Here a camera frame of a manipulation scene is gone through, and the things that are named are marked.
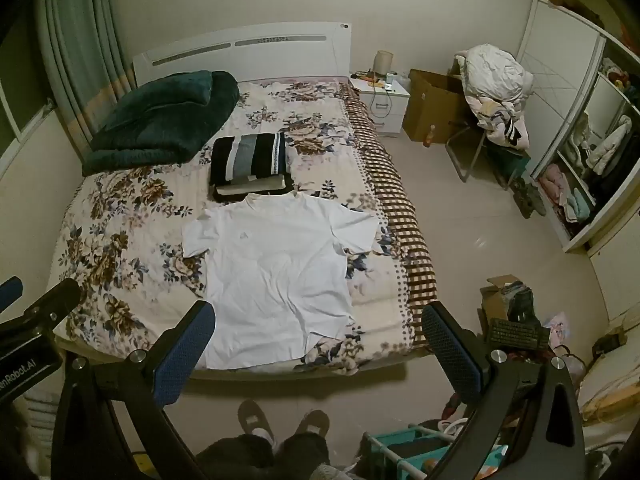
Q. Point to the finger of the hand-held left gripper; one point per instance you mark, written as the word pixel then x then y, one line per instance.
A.
pixel 52 304
pixel 10 292

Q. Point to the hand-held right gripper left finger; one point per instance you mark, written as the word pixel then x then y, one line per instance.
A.
pixel 186 347

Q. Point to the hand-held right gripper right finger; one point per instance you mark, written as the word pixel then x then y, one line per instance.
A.
pixel 450 352

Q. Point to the white t-shirt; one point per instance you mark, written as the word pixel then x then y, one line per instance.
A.
pixel 270 270

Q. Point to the teal folded clothes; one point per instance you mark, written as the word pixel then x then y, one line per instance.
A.
pixel 579 205

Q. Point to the pink folded clothes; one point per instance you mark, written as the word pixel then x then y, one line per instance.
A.
pixel 555 182

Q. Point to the pile of white clothes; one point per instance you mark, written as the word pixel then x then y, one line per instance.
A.
pixel 492 85

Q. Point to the small open cardboard box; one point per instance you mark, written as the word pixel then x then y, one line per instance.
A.
pixel 495 300

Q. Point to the black keyboard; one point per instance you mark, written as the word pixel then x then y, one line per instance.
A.
pixel 517 334

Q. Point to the floral bed sheet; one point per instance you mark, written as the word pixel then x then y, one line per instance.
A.
pixel 125 240

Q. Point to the person's left slipper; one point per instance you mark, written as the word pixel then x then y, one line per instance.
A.
pixel 255 417

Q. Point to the person's slipper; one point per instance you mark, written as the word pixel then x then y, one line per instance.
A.
pixel 255 417
pixel 311 422

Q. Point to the teal storage rack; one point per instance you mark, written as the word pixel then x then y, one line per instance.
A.
pixel 400 452

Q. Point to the person's legs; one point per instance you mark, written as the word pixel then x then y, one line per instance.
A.
pixel 260 460

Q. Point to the person's right slipper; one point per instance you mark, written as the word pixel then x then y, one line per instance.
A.
pixel 311 422

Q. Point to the brown checked bed cover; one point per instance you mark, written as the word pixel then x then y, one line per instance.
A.
pixel 395 200

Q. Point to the beige cushion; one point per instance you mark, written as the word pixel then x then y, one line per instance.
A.
pixel 610 385

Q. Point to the pair of dark shoes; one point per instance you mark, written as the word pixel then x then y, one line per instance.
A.
pixel 531 197

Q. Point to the beige folded garment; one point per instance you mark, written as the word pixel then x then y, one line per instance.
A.
pixel 260 183

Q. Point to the window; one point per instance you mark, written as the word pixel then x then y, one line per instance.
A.
pixel 20 105

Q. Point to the dark green stool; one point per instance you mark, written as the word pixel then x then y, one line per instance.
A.
pixel 510 165

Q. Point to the metal folding chair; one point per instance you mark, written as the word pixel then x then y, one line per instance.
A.
pixel 467 155

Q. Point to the black grey striped folded sweater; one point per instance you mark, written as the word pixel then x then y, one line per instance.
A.
pixel 247 157

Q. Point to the dark green blanket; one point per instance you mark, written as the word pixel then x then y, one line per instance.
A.
pixel 160 120

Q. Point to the small orange bottle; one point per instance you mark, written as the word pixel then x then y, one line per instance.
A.
pixel 428 137

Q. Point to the large cardboard box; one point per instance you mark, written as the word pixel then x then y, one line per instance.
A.
pixel 432 105

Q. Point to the white nightstand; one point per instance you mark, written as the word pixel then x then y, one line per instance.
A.
pixel 387 105

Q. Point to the white hanging jacket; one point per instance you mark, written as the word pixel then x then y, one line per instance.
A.
pixel 610 145

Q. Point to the grey green curtain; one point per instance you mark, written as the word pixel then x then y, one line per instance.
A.
pixel 82 35

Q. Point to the beige cylinder lamp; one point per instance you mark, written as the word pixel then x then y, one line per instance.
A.
pixel 383 62

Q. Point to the white bed headboard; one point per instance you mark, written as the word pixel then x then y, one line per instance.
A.
pixel 240 47

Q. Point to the white wardrobe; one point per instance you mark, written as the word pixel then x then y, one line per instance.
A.
pixel 555 55

